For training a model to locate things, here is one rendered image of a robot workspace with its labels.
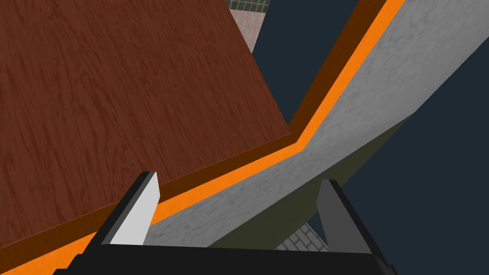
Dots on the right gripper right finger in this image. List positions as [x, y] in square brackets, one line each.
[340, 225]

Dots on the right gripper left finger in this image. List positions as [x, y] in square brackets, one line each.
[133, 217]

